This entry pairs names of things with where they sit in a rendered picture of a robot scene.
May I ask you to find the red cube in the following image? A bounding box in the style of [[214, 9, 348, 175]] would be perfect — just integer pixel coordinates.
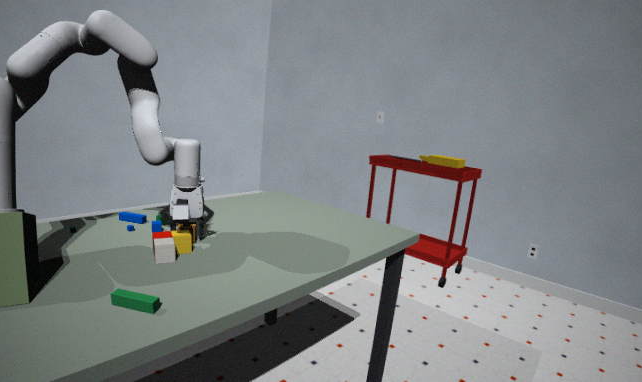
[[152, 231, 172, 245]]

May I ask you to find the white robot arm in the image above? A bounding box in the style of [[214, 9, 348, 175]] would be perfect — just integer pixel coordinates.
[[0, 10, 205, 213]]

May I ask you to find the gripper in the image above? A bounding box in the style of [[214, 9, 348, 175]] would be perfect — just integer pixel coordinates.
[[160, 184, 214, 239]]

